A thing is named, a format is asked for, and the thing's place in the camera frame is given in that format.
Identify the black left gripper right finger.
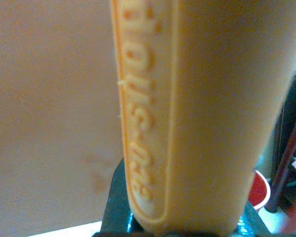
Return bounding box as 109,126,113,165
233,202,260,235

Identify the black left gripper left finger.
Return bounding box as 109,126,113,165
101,158,139,235

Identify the yellow plastic embossed handle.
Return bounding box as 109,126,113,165
109,0,296,237

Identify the red cup with white rim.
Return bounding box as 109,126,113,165
246,169,271,211

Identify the dark chair frame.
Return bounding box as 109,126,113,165
263,67,296,216

